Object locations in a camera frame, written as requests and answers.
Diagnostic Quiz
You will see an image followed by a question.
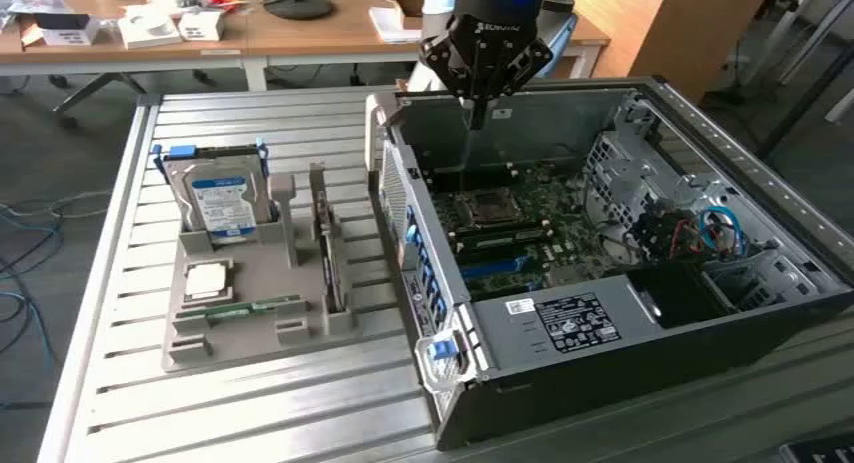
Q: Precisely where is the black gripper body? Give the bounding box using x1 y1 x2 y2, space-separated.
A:
439 0 543 87

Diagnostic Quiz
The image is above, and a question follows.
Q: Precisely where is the black graphics card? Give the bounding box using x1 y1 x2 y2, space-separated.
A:
309 161 353 317

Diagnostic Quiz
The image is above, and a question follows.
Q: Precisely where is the stack of white papers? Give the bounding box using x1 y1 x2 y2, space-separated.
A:
369 6 423 45

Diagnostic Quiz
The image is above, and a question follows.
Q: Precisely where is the wooden desk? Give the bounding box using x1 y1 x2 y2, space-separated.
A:
0 0 613 92

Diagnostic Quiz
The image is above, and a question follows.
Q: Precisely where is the black round lamp base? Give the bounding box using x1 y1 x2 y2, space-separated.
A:
262 0 335 22

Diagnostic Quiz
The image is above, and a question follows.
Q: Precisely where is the wooden cabinet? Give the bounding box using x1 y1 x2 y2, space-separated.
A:
573 0 780 104

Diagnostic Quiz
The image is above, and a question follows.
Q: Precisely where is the silver drive cage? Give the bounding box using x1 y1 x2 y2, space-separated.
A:
585 127 675 244

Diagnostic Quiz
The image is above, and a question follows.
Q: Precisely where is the green motherboard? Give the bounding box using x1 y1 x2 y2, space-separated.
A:
426 162 635 302

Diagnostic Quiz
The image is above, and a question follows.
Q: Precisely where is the installed RAM stick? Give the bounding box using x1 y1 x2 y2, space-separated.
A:
459 226 546 248

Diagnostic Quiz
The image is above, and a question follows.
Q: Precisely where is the small white box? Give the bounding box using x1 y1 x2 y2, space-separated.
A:
178 10 227 42

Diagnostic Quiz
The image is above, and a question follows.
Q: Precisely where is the blue expansion slot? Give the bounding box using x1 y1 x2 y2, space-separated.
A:
459 256 541 290

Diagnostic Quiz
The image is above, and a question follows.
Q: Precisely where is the hard disk in blue caddy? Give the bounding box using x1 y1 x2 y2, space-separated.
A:
151 141 273 244

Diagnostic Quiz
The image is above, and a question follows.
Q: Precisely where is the white box with tape roll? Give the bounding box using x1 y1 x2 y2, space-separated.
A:
118 5 183 50

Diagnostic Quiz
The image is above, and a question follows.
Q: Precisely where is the black drive bay box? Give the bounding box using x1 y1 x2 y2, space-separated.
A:
626 260 740 329

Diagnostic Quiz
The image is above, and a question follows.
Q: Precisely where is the grey parts rack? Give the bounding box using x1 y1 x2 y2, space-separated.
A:
162 160 359 374

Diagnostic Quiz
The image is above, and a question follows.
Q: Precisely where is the grey power supply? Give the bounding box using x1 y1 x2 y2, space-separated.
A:
470 275 662 372

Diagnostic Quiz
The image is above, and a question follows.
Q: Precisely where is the silver disk bay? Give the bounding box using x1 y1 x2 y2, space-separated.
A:
700 250 822 314

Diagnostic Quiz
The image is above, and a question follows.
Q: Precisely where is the silver CPU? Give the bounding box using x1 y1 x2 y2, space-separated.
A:
183 262 235 300

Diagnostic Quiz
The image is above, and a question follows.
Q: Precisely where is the white box with black lid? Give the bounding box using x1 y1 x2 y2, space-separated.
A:
32 12 102 47

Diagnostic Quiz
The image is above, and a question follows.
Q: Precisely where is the green RAM stick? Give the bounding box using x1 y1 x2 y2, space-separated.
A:
174 295 302 320

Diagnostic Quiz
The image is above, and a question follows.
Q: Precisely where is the black open PC case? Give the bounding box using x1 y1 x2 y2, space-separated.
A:
363 74 854 452

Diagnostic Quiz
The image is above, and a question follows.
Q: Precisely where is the black keyboard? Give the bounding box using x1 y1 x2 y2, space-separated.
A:
778 435 854 463

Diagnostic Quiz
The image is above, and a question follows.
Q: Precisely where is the red thin wire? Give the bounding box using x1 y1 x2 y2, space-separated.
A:
673 217 709 257

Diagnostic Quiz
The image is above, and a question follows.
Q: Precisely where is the blue data wire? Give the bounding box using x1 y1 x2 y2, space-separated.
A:
697 205 750 258

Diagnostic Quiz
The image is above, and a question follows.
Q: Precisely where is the grey floor cable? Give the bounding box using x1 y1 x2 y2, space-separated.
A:
0 190 112 219

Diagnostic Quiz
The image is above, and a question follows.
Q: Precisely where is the blue floor cable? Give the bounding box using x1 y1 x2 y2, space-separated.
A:
0 202 66 409

